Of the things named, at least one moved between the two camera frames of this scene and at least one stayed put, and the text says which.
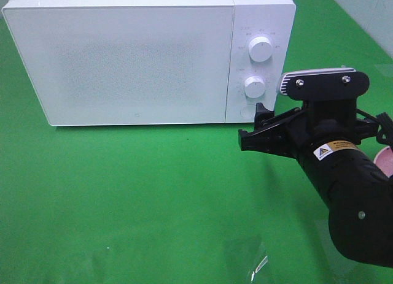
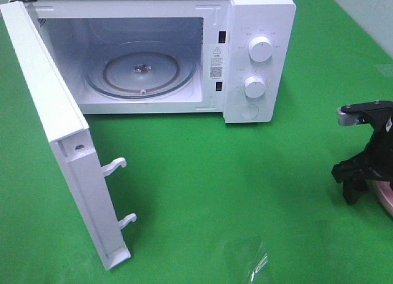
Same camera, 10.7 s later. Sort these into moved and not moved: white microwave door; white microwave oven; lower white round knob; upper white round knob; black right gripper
Moved: white microwave door; black right gripper
Not moved: lower white round knob; upper white round knob; white microwave oven
